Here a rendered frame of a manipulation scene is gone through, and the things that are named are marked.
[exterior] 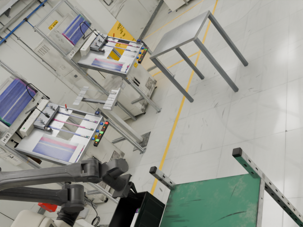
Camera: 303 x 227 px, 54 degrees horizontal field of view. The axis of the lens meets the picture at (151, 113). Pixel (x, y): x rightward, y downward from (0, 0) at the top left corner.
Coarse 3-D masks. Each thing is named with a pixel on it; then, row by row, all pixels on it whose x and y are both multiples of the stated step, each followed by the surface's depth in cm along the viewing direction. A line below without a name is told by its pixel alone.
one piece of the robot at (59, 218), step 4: (60, 216) 134; (64, 216) 134; (68, 216) 134; (52, 220) 134; (56, 220) 133; (60, 220) 132; (64, 220) 133; (68, 220) 133; (72, 220) 135; (56, 224) 130; (60, 224) 129; (64, 224) 131; (68, 224) 133; (72, 224) 135
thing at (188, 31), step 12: (204, 12) 312; (192, 24) 313; (216, 24) 313; (168, 36) 341; (180, 36) 313; (192, 36) 289; (228, 36) 322; (156, 48) 342; (168, 48) 315; (204, 48) 293; (156, 60) 340; (240, 60) 337; (168, 72) 349
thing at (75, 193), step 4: (72, 188) 130; (76, 188) 130; (80, 188) 131; (68, 192) 129; (72, 192) 128; (76, 192) 129; (80, 192) 130; (84, 192) 135; (68, 196) 128; (72, 196) 127; (76, 196) 128; (80, 196) 129; (68, 200) 127
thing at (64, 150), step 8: (48, 136) 320; (40, 144) 314; (48, 144) 314; (56, 144) 314; (64, 144) 314; (72, 144) 314; (80, 144) 314; (40, 152) 307; (48, 152) 307; (56, 152) 307; (64, 152) 307; (72, 152) 308; (80, 152) 308; (64, 160) 301; (72, 160) 301
